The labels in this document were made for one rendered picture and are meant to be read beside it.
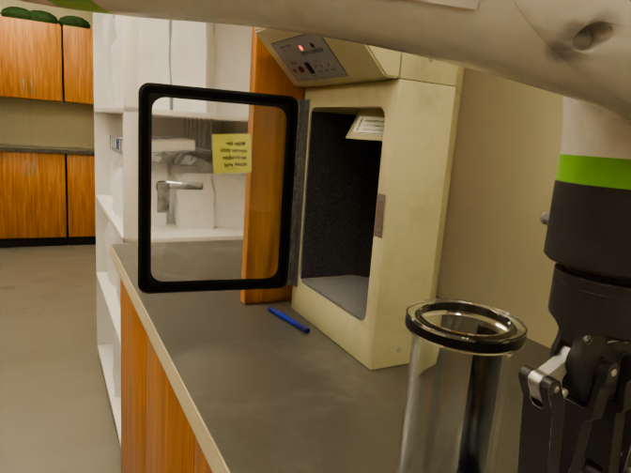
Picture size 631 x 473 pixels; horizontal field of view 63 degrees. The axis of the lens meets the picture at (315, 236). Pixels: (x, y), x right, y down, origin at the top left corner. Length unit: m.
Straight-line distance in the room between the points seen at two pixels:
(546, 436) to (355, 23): 0.29
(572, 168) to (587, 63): 0.14
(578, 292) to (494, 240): 0.87
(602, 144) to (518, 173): 0.85
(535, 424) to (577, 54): 0.25
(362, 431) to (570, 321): 0.41
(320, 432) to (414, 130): 0.46
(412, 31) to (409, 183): 0.60
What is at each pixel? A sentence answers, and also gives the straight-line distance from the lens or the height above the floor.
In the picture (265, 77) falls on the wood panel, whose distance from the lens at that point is 1.11.
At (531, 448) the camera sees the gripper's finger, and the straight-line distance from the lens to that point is 0.41.
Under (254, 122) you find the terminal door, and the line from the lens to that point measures 1.04.
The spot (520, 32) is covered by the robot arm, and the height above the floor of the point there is 1.37.
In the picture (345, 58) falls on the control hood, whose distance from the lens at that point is 0.85.
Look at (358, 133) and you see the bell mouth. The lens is 0.92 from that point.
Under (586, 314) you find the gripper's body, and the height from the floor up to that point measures 1.22.
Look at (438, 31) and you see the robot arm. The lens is 0.25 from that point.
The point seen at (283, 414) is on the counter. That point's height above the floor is 0.94.
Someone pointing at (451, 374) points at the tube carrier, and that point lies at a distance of 0.47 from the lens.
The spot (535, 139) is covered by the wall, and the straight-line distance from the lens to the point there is 1.18.
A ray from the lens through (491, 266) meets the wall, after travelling 1.26.
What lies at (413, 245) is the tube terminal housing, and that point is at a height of 1.15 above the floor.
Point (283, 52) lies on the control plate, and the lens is 1.01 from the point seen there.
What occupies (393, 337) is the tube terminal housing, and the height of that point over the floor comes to 0.99.
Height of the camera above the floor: 1.32
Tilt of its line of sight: 11 degrees down
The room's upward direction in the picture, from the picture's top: 4 degrees clockwise
